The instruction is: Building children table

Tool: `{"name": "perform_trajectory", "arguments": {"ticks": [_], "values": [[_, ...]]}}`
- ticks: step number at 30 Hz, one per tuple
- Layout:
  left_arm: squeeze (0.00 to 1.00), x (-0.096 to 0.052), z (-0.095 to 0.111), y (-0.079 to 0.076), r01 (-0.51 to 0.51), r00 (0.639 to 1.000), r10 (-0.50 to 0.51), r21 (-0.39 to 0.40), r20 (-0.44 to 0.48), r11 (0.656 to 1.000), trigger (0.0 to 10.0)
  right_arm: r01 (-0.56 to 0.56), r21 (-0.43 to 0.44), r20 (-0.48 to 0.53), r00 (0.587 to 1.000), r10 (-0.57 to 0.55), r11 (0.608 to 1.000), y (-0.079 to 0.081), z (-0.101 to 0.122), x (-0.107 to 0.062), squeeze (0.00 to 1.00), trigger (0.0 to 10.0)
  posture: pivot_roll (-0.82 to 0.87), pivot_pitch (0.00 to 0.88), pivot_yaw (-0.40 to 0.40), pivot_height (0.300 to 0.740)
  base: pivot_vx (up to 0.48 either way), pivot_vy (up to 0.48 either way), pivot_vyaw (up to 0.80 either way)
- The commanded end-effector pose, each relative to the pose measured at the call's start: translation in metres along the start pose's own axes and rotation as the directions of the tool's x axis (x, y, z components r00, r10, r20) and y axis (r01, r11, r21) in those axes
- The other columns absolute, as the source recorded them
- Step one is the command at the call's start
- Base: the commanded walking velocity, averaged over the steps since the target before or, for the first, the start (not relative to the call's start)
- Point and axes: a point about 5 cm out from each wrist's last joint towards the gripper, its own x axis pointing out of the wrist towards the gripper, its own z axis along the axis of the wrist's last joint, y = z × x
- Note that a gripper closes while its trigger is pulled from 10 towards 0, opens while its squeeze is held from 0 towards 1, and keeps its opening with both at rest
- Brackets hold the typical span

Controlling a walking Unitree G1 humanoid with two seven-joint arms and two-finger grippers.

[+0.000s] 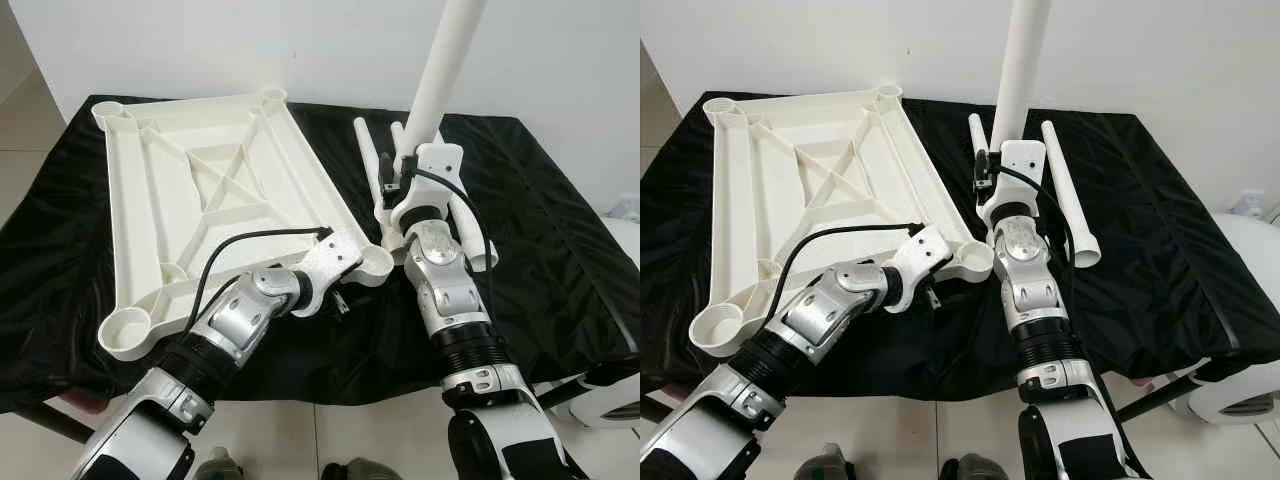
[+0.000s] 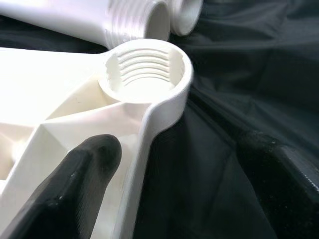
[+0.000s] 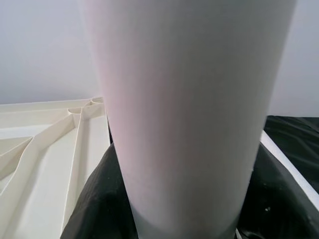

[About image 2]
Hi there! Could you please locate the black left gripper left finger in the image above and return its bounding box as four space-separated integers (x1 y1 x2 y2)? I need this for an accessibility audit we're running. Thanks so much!
0 133 123 239

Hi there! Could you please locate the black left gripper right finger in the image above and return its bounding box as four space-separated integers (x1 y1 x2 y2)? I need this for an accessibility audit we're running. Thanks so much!
235 123 319 239

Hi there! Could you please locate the white plastic children table top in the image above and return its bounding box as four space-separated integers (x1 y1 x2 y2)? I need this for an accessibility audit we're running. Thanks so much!
0 38 194 239

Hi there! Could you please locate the black tablecloth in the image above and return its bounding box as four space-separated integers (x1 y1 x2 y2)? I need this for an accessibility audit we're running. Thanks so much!
0 0 319 239

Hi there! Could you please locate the white plastic table leg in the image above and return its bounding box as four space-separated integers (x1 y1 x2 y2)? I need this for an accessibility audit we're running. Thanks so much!
169 0 203 35
0 0 171 49

